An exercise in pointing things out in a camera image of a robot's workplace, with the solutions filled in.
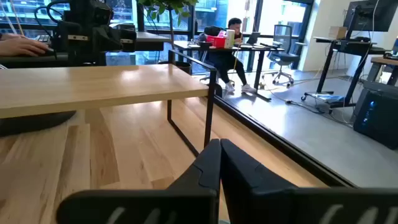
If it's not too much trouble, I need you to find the wooden shelf with black frame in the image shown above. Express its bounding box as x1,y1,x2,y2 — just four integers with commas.
0,49,218,158

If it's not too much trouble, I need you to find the black computer monitor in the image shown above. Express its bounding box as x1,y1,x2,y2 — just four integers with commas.
343,0,398,32

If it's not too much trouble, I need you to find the cardboard box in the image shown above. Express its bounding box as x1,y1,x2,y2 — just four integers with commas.
328,26,348,40

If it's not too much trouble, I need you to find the black backpack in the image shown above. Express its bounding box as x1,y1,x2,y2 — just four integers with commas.
203,26,223,37

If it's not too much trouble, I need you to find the black rolling workstation cart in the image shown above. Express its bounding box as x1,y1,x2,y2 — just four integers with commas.
300,36,388,110

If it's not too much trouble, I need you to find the black computer tower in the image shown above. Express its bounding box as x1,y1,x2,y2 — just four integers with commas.
353,80,398,151

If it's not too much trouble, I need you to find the open laptop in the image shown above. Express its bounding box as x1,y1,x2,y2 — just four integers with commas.
245,31,261,45

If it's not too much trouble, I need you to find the black office desk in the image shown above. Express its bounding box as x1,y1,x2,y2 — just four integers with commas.
173,40,285,102

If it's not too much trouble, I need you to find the red box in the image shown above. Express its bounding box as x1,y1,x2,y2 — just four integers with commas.
206,35,227,49

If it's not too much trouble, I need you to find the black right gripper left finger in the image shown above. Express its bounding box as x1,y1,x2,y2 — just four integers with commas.
57,139,222,224

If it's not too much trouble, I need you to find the white paper roll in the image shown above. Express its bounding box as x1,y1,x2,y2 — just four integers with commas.
224,29,236,49

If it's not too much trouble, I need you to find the grey office chair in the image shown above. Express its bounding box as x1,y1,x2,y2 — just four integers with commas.
262,24,307,88

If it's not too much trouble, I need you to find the person's hand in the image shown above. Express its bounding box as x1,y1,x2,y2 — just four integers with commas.
0,32,50,57

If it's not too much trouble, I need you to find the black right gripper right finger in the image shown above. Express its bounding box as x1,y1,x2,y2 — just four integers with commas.
220,138,398,224

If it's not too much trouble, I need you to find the wooden side desk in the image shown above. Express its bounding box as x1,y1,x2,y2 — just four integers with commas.
366,55,398,87

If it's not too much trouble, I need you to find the person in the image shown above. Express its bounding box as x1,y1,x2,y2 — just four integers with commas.
203,17,257,94

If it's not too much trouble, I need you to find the green potted plant black pot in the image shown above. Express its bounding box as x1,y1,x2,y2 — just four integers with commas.
136,0,200,75

